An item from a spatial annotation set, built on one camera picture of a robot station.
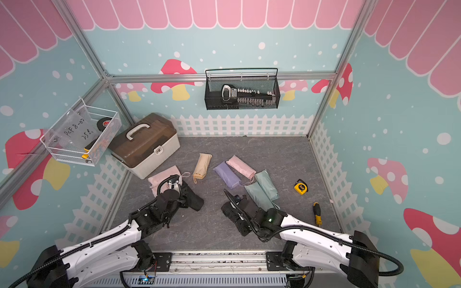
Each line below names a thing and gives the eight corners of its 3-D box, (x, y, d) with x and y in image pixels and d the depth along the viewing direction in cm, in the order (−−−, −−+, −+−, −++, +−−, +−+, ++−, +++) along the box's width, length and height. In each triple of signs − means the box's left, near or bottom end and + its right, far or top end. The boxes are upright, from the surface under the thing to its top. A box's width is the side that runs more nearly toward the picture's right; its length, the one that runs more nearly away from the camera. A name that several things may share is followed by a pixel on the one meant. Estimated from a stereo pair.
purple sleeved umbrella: (232, 189, 97) (231, 187, 95) (214, 170, 105) (214, 168, 103) (242, 182, 100) (242, 179, 98) (224, 164, 108) (224, 161, 106)
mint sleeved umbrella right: (271, 201, 93) (272, 198, 91) (255, 175, 103) (256, 173, 100) (281, 196, 95) (282, 194, 92) (265, 172, 104) (265, 169, 102)
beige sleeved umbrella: (191, 182, 100) (190, 180, 98) (200, 155, 112) (199, 152, 110) (204, 184, 99) (204, 181, 97) (212, 156, 112) (211, 153, 110)
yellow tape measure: (302, 196, 96) (304, 194, 94) (292, 186, 99) (293, 184, 97) (309, 190, 98) (311, 187, 96) (298, 181, 102) (299, 178, 99)
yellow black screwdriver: (315, 225, 87) (317, 223, 85) (311, 203, 93) (313, 201, 91) (321, 225, 86) (323, 223, 84) (317, 204, 93) (318, 202, 91)
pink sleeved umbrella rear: (227, 163, 108) (227, 160, 106) (235, 157, 111) (235, 154, 109) (251, 182, 100) (251, 179, 98) (258, 175, 102) (258, 172, 101)
